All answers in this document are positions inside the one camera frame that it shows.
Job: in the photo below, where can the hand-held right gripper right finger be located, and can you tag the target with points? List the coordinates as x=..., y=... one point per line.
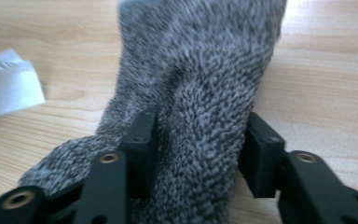
x=262, y=155

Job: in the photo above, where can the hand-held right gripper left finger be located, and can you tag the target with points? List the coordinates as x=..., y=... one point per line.
x=140, y=149

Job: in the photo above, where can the grey fuzzy sock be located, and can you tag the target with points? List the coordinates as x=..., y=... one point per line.
x=199, y=77

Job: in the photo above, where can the panda plush toy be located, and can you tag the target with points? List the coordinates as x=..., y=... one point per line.
x=9, y=87

